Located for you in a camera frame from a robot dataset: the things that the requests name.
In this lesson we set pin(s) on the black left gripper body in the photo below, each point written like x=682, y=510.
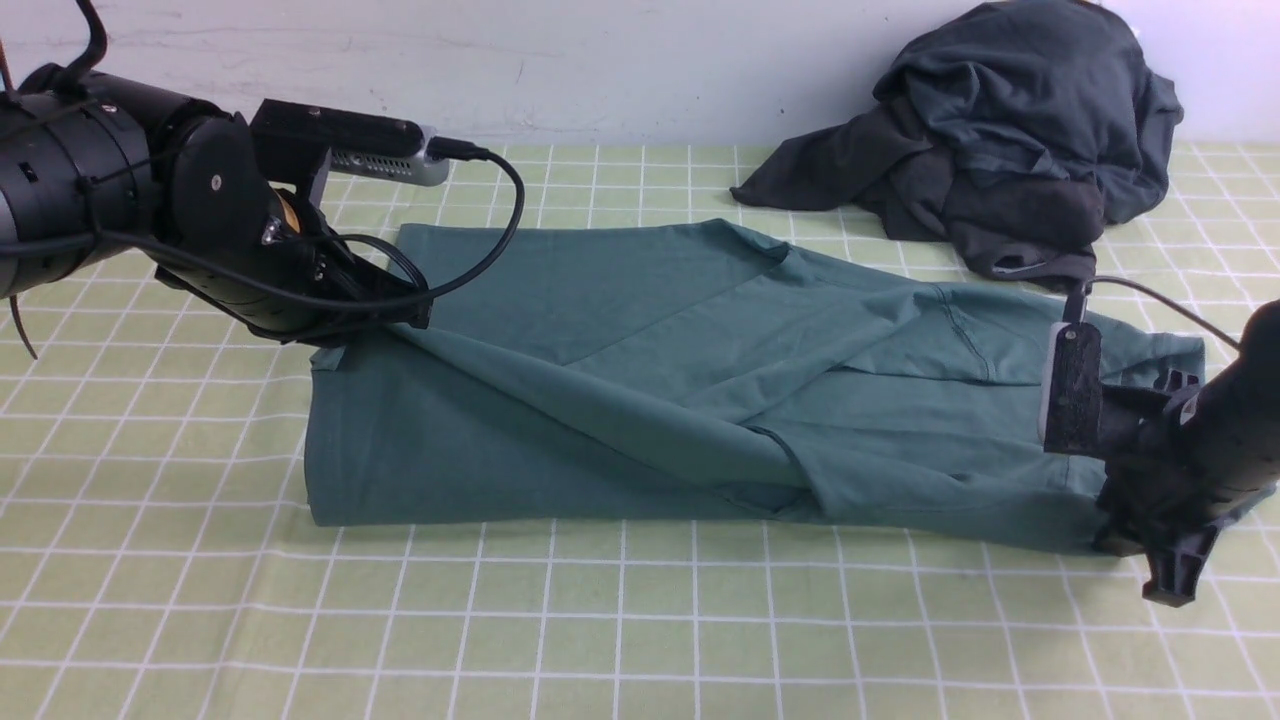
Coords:
x=297, y=282

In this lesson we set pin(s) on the green checkered tablecloth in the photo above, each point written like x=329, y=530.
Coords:
x=159, y=563

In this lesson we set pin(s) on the green long sleeve shirt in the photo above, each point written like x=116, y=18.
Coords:
x=701, y=372

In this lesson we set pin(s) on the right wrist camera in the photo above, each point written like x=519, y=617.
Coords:
x=1072, y=391

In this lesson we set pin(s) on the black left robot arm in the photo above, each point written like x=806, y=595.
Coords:
x=225, y=206

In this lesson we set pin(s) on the dark grey-blue crumpled garment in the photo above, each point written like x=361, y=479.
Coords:
x=1051, y=89

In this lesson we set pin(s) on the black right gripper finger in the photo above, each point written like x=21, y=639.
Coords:
x=1176, y=558

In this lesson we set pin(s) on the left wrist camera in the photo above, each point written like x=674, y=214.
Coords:
x=299, y=145

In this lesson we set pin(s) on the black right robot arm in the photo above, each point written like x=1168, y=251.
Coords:
x=1192, y=463

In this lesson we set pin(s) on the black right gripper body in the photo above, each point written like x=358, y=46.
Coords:
x=1185, y=456

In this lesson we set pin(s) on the dark brown crumpled garment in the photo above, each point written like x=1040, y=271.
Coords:
x=1006, y=227

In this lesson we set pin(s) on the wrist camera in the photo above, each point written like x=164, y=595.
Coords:
x=1072, y=391
x=299, y=145

